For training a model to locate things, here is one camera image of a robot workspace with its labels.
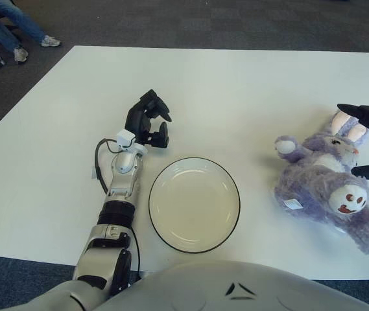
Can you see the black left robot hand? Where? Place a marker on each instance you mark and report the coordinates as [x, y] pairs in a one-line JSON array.
[[137, 121]]

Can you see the purple plush bunny doll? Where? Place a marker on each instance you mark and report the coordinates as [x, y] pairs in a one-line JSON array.
[[314, 181]]

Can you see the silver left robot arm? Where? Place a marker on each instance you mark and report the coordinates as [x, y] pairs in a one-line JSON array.
[[122, 181]]

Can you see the white plate with black rim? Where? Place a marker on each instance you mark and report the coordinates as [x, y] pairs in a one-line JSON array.
[[194, 204]]

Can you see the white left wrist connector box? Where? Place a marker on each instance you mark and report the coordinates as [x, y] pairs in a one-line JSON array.
[[126, 137]]

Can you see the white sneaker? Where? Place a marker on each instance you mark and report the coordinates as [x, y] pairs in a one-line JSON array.
[[50, 41], [20, 55]]

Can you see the silver robot torso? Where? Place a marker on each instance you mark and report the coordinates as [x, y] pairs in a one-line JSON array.
[[203, 285]]

